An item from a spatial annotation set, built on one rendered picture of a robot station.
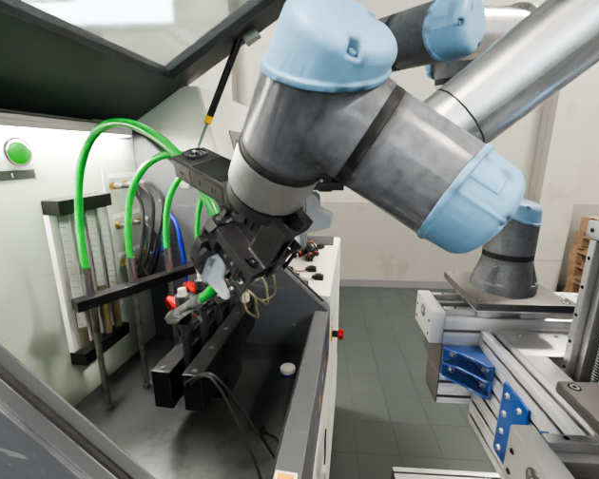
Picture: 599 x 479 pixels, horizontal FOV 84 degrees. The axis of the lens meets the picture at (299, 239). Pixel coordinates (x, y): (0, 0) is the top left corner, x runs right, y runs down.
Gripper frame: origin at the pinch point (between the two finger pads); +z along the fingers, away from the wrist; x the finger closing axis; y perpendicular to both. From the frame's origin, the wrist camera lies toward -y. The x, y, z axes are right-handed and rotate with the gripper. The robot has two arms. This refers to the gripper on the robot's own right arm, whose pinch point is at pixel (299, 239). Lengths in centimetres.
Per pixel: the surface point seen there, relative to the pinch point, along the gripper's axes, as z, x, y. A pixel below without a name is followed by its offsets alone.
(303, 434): 28.8, -10.7, 2.4
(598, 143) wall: -22, 307, 229
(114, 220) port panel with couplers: 3, 21, -50
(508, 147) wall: -19, 299, 150
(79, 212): -3.3, 0.3, -41.2
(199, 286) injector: 13.2, 7.9, -22.6
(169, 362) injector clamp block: 25.9, -0.7, -25.7
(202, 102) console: -27, 37, -32
